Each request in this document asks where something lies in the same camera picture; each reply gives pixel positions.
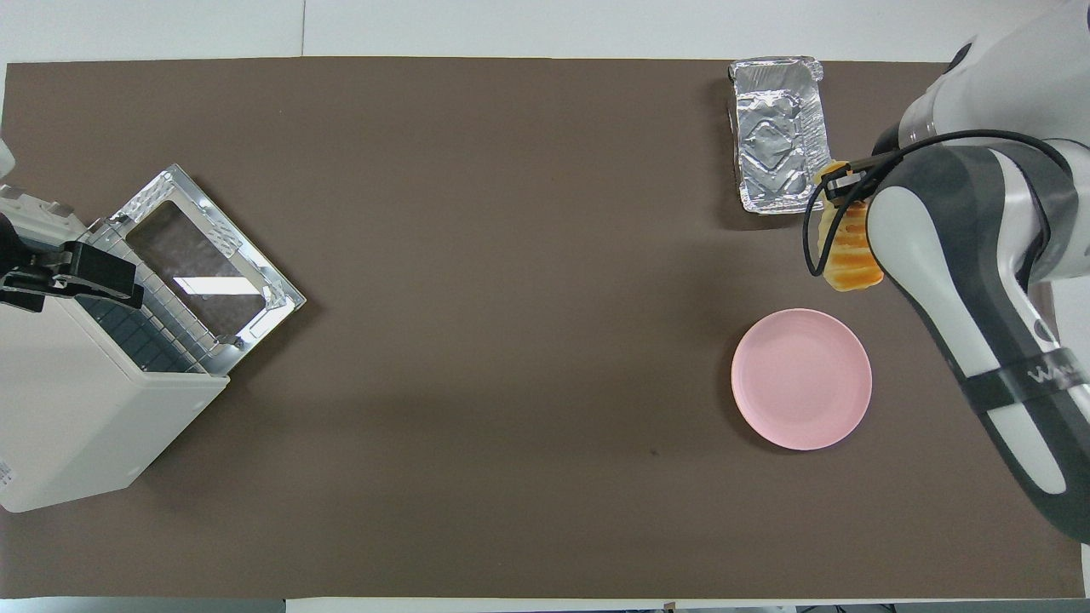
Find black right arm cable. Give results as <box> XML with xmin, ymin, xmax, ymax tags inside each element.
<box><xmin>803</xmin><ymin>129</ymin><xmax>1065</xmax><ymax>278</ymax></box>

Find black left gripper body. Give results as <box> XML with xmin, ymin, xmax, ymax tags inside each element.
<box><xmin>0</xmin><ymin>213</ymin><xmax>65</xmax><ymax>292</ymax></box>

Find cream toaster oven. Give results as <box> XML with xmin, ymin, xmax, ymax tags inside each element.
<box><xmin>0</xmin><ymin>186</ymin><xmax>231</xmax><ymax>514</ymax></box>

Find brown table mat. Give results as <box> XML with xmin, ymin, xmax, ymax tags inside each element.
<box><xmin>0</xmin><ymin>57</ymin><xmax>1090</xmax><ymax>599</ymax></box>

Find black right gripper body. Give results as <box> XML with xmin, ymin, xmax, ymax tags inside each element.
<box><xmin>852</xmin><ymin>146</ymin><xmax>905</xmax><ymax>205</ymax></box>

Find glass oven door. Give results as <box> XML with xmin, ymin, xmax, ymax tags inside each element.
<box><xmin>89</xmin><ymin>164</ymin><xmax>307</xmax><ymax>377</ymax></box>

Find aluminium foil tray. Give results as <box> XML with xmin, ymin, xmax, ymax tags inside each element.
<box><xmin>726</xmin><ymin>56</ymin><xmax>833</xmax><ymax>215</ymax></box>

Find wire oven rack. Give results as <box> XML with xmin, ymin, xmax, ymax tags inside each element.
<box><xmin>72</xmin><ymin>255</ymin><xmax>214</xmax><ymax>376</ymax></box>

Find pink round plate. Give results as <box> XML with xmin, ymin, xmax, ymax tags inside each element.
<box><xmin>731</xmin><ymin>308</ymin><xmax>874</xmax><ymax>452</ymax></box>

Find sliced golden bread loaf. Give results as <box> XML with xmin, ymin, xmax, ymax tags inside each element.
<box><xmin>813</xmin><ymin>162</ymin><xmax>885</xmax><ymax>293</ymax></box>

